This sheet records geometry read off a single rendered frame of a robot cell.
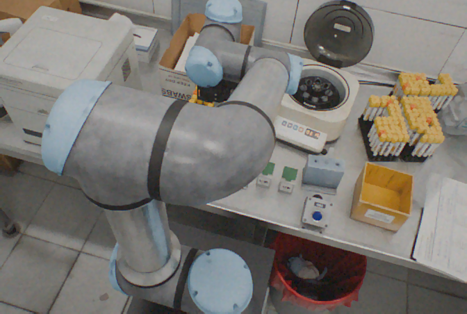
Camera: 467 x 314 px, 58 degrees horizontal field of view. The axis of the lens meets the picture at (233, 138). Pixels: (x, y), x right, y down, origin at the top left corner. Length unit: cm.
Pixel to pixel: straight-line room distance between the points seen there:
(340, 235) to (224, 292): 50
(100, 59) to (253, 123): 72
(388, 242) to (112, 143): 93
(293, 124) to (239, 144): 87
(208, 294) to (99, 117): 43
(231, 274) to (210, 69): 38
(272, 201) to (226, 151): 78
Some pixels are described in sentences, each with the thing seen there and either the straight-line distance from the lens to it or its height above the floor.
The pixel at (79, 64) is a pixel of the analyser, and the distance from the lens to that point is 114.
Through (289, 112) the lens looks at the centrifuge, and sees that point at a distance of 129.
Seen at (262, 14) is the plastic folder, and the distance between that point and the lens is 149.
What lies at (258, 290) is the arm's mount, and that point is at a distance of 103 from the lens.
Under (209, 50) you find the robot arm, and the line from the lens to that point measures 81.
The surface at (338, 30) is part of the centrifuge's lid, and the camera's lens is 146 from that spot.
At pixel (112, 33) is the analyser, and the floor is 117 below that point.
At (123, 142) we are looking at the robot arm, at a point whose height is 157.
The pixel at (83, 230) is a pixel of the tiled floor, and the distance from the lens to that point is 220.
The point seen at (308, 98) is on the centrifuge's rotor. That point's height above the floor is 98.
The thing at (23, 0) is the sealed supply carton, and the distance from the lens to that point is 162.
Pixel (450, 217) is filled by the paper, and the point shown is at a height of 89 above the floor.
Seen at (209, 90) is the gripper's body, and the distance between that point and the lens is 102.
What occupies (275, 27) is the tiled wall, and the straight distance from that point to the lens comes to 154.
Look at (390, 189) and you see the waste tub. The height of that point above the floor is 88.
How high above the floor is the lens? 192
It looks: 53 degrees down
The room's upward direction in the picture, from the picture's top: 5 degrees clockwise
